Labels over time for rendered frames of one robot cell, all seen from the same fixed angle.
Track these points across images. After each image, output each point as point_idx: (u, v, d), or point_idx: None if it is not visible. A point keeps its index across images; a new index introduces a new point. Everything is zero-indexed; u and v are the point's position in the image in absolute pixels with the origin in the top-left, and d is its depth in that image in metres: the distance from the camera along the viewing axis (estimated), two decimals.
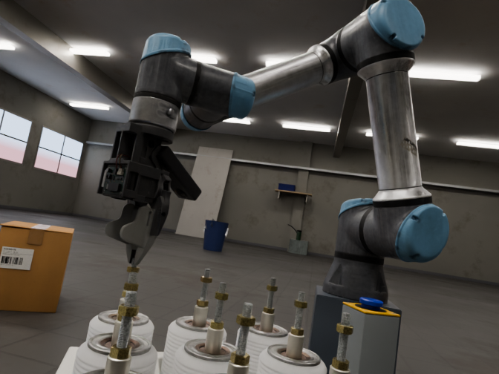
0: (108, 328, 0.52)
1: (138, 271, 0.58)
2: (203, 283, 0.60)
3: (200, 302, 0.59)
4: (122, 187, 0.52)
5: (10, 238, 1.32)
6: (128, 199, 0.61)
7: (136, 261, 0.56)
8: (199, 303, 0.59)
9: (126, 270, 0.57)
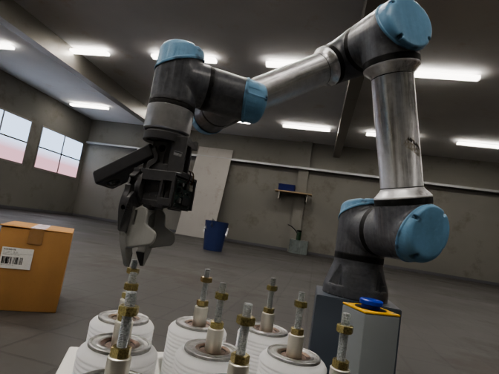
0: (108, 328, 0.52)
1: (129, 273, 0.56)
2: (203, 283, 0.60)
3: (200, 302, 0.59)
4: (188, 202, 0.59)
5: (10, 238, 1.32)
6: (130, 198, 0.54)
7: (145, 262, 0.60)
8: (199, 303, 0.59)
9: (134, 271, 0.58)
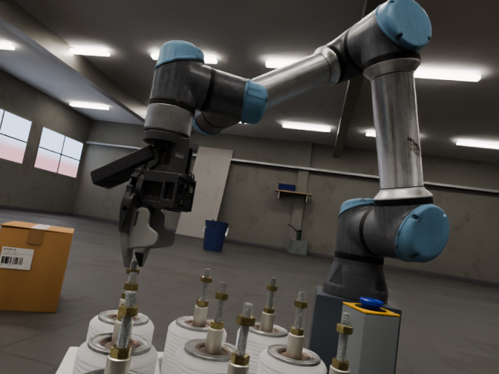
0: (108, 328, 0.52)
1: (138, 274, 0.57)
2: (203, 283, 0.60)
3: (200, 302, 0.59)
4: (188, 203, 0.60)
5: (10, 238, 1.32)
6: (131, 199, 0.54)
7: (144, 263, 0.60)
8: (199, 303, 0.59)
9: (126, 271, 0.57)
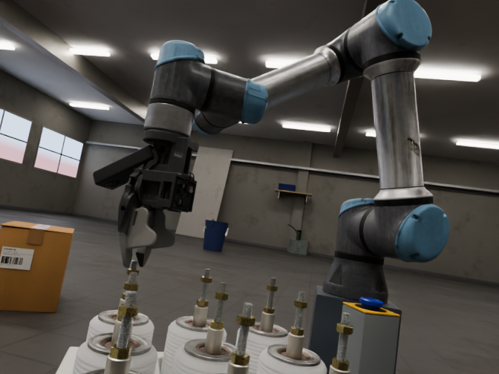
0: (108, 328, 0.52)
1: (127, 273, 0.58)
2: (203, 283, 0.60)
3: (200, 302, 0.59)
4: (188, 203, 0.59)
5: (10, 238, 1.32)
6: (130, 199, 0.54)
7: (145, 263, 0.60)
8: (199, 303, 0.59)
9: (138, 274, 0.57)
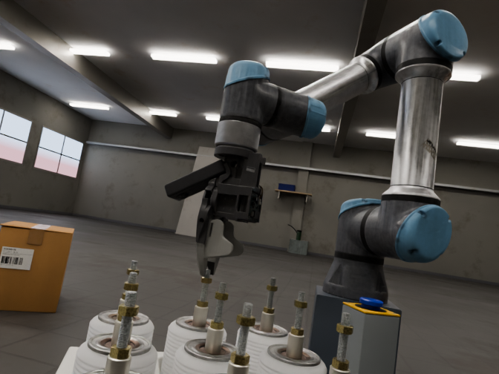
0: (108, 328, 0.52)
1: (127, 273, 0.58)
2: (208, 283, 0.60)
3: (207, 303, 0.60)
4: (257, 214, 0.63)
5: (10, 238, 1.32)
6: (208, 212, 0.57)
7: (214, 271, 0.63)
8: (207, 303, 0.60)
9: (138, 274, 0.57)
